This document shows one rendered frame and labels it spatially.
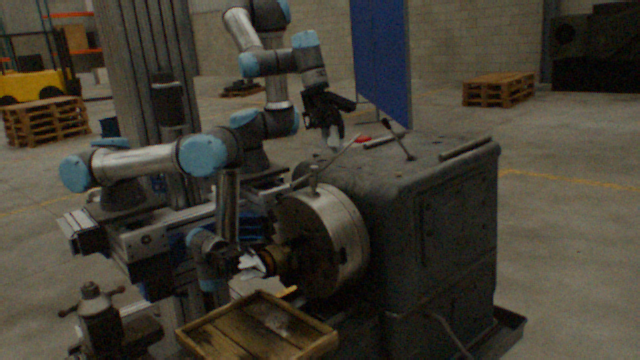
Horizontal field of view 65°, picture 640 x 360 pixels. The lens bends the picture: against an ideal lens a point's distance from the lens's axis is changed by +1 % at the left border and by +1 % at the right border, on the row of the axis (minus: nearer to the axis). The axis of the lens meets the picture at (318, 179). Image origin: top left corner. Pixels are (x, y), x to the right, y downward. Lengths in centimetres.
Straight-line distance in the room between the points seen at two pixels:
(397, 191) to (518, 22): 1079
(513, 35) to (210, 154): 1100
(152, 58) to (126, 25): 14
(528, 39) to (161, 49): 1052
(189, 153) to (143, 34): 66
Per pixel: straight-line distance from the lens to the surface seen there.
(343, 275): 137
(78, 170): 161
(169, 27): 196
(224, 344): 144
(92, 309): 124
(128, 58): 192
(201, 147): 138
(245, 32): 164
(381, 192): 137
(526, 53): 1200
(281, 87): 190
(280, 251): 136
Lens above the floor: 169
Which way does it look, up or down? 18 degrees down
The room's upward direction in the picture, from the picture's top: 6 degrees counter-clockwise
